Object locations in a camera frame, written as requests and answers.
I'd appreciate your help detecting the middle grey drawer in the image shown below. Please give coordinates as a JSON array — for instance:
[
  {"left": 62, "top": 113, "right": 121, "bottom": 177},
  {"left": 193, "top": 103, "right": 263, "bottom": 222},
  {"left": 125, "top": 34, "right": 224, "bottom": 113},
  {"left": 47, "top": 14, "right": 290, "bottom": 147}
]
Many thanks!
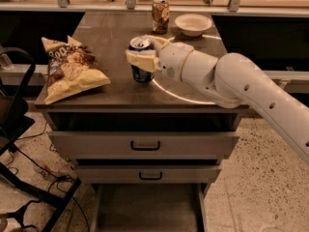
[{"left": 76, "top": 165, "right": 221, "bottom": 184}]

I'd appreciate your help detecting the bottom open drawer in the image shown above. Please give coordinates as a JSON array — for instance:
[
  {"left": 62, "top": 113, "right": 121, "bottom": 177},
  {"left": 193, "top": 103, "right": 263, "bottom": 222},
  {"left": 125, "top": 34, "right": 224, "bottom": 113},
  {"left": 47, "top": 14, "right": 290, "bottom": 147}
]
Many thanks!
[{"left": 91, "top": 184, "right": 208, "bottom": 232}]

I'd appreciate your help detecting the upper grey drawer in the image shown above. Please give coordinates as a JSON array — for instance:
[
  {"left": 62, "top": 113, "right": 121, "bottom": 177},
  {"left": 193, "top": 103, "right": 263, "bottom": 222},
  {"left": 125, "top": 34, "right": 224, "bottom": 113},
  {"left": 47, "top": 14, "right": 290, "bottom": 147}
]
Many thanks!
[{"left": 49, "top": 131, "right": 239, "bottom": 160}]

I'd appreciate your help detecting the brown patterned soda can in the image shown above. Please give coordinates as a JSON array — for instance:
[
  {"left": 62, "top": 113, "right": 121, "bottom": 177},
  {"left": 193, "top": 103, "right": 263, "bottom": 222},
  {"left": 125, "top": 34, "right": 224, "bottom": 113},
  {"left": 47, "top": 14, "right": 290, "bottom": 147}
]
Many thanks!
[{"left": 152, "top": 0, "right": 169, "bottom": 34}]

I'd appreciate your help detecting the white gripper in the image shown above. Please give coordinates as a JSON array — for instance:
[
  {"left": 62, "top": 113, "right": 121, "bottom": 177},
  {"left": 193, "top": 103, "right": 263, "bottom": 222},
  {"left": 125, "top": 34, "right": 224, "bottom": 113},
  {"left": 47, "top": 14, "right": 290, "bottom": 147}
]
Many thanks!
[{"left": 126, "top": 35, "right": 194, "bottom": 81}]

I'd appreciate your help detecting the white bowl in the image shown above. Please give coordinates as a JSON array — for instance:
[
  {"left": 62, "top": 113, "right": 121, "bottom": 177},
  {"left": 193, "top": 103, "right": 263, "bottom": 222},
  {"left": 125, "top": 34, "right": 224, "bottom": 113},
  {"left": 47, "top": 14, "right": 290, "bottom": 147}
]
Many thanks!
[{"left": 175, "top": 14, "right": 212, "bottom": 37}]

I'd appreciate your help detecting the grey drawer cabinet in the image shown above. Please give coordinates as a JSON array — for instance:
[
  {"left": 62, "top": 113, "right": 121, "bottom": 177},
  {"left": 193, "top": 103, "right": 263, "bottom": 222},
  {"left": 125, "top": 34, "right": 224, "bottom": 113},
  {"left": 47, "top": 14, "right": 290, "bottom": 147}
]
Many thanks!
[{"left": 34, "top": 11, "right": 251, "bottom": 232}]

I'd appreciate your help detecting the black floor cable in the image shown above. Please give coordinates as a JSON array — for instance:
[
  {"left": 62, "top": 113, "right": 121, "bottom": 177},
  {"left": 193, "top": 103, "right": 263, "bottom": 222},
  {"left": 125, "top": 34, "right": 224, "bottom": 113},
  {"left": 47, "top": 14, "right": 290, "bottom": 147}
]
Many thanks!
[{"left": 6, "top": 121, "right": 91, "bottom": 232}]

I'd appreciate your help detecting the blue pepsi can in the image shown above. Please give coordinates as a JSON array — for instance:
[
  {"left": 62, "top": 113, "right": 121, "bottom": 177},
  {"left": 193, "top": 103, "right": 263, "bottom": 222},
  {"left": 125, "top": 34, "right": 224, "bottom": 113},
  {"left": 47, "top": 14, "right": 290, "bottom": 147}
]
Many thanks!
[{"left": 128, "top": 36, "right": 154, "bottom": 83}]

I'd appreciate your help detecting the brown yellow chip bag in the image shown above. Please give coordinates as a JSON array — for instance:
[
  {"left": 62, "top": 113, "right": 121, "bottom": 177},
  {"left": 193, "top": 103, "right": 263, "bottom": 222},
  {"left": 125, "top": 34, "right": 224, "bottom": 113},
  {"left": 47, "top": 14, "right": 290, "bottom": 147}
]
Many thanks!
[{"left": 42, "top": 37, "right": 110, "bottom": 104}]

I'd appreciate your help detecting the grey drawer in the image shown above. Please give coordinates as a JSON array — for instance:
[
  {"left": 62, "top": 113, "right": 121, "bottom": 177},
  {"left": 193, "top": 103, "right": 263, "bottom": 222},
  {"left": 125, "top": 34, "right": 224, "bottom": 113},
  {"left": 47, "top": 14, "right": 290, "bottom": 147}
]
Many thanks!
[
  {"left": 76, "top": 165, "right": 221, "bottom": 184},
  {"left": 49, "top": 131, "right": 239, "bottom": 160}
]

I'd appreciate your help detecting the black chair frame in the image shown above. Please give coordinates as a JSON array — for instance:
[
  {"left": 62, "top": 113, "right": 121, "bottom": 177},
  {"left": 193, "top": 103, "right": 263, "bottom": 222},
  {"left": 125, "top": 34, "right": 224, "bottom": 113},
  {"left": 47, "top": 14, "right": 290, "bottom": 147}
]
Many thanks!
[{"left": 0, "top": 45, "right": 82, "bottom": 232}]

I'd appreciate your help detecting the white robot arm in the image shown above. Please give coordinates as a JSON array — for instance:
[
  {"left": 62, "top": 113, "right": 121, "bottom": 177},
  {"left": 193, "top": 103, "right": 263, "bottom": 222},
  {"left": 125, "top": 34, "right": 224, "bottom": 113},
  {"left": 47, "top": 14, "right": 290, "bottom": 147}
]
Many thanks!
[{"left": 126, "top": 35, "right": 309, "bottom": 163}]

